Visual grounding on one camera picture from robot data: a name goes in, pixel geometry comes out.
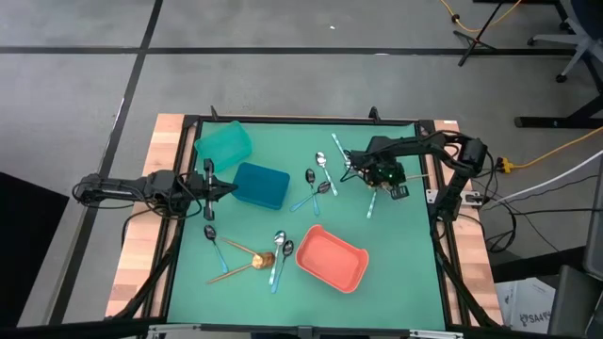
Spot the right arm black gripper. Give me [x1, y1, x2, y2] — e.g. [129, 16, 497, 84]
[347, 149, 411, 202]

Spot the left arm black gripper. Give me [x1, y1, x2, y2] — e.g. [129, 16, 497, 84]
[186, 158, 238, 221]

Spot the blue plastic bin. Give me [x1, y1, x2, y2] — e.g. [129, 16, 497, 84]
[230, 161, 292, 211]

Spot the light teal plastic bin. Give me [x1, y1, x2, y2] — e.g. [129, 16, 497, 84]
[193, 120, 253, 174]

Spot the orange plastic bin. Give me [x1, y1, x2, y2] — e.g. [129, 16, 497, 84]
[295, 223, 370, 295]

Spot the black tripod stand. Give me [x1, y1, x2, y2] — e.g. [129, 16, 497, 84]
[451, 0, 505, 68]

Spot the black desk foot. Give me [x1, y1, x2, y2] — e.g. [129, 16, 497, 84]
[513, 93, 603, 130]

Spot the white cardboard box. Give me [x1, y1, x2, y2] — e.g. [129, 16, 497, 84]
[494, 276, 558, 336]

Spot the grey office chair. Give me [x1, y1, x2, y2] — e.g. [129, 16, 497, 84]
[526, 0, 603, 85]

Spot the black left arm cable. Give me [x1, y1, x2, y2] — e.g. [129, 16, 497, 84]
[121, 172, 204, 236]

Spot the dark spoon blue handle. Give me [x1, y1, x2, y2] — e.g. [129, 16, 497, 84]
[304, 168, 322, 218]
[288, 180, 333, 213]
[270, 239, 296, 295]
[203, 224, 230, 275]

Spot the black table frame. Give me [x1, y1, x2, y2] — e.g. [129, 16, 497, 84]
[106, 112, 505, 339]

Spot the white cable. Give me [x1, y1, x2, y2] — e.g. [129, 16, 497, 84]
[489, 150, 603, 204]

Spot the yellow extension cord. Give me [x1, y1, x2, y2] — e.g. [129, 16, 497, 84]
[439, 0, 525, 34]
[511, 125, 603, 170]

